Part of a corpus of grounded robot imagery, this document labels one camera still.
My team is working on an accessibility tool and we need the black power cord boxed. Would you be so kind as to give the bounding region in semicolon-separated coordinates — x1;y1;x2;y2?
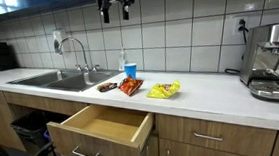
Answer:
224;18;250;76

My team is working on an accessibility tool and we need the wide closed wooden drawer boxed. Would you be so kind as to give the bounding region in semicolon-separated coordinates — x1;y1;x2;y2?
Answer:
153;113;279;156

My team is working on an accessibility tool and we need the black metal frame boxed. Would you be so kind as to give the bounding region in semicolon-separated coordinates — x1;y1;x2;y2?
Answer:
0;126;59;156

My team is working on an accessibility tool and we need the white wall outlet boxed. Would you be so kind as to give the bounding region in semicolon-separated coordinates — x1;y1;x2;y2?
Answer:
232;15;251;37

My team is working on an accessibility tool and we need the silver handle of wide drawer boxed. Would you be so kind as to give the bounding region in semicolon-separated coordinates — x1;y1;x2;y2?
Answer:
193;131;224;143

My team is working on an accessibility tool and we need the chrome gooseneck faucet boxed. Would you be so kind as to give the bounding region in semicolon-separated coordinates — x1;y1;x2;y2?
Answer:
55;35;93;72

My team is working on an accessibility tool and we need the blue recycling bin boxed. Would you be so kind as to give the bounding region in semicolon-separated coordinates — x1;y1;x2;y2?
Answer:
41;130;76;156

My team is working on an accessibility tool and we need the blue plastic cup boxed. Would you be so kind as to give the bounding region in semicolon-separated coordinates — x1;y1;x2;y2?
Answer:
122;62;139;80

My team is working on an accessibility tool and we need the black trash bin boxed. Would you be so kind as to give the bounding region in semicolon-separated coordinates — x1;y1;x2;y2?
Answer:
8;108;68;150

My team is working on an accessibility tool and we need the dark multicolour candy packet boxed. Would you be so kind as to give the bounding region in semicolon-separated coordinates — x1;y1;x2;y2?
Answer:
96;81;118;94

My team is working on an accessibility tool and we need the red Doritos chip packet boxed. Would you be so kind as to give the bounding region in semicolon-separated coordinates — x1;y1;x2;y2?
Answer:
117;73;145;98

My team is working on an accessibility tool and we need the steel espresso machine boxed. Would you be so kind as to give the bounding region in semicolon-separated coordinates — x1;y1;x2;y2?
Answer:
237;17;279;102

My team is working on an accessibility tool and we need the yellow chip packet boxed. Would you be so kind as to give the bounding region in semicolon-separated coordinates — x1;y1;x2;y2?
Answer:
146;77;181;101

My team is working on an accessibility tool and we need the steel double sink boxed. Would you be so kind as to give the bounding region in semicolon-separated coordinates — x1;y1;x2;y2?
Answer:
7;62;123;96

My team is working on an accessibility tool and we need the clear sanitizer pump bottle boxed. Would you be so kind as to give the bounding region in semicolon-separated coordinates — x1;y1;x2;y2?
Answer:
117;47;128;72

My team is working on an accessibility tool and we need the wooden panel under sink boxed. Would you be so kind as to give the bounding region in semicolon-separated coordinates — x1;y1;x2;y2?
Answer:
1;90;89;118

